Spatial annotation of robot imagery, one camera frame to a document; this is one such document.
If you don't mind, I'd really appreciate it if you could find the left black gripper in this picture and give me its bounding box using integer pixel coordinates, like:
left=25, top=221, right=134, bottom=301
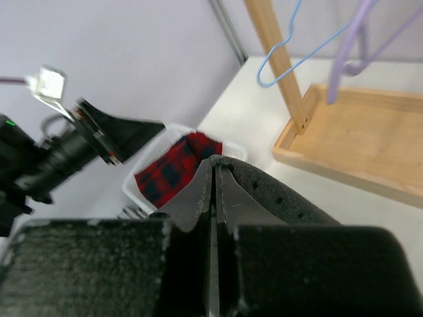
left=39, top=98, right=165, bottom=180

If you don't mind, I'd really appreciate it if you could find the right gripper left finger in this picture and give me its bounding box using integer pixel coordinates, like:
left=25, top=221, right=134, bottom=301
left=1, top=160, right=212, bottom=316

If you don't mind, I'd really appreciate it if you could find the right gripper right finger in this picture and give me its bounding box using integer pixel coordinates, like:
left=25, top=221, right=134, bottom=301
left=215, top=167, right=422, bottom=316

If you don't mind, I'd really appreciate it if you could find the dark grey dotted skirt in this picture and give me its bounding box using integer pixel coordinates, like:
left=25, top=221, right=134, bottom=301
left=211, top=155, right=339, bottom=225

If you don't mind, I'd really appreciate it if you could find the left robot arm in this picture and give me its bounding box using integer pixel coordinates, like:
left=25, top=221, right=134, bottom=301
left=1, top=99, right=165, bottom=237

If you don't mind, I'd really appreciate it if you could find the purple plastic hanger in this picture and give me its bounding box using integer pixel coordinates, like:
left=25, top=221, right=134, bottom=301
left=327, top=0, right=422, bottom=104

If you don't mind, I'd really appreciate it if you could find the white plastic basket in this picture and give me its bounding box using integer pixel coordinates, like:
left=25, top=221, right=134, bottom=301
left=122, top=123, right=248, bottom=215

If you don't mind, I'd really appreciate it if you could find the red plaid garment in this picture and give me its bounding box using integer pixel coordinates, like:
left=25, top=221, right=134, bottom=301
left=134, top=132, right=223, bottom=208

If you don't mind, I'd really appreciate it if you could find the wooden clothes rack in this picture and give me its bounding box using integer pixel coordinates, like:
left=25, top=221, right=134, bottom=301
left=246, top=1, right=422, bottom=207

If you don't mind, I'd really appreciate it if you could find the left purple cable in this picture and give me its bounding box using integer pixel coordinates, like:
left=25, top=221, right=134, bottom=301
left=0, top=76, right=29, bottom=86

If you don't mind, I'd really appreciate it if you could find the light blue wire hanger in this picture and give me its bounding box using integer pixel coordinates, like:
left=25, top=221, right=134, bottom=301
left=256, top=1, right=350, bottom=88

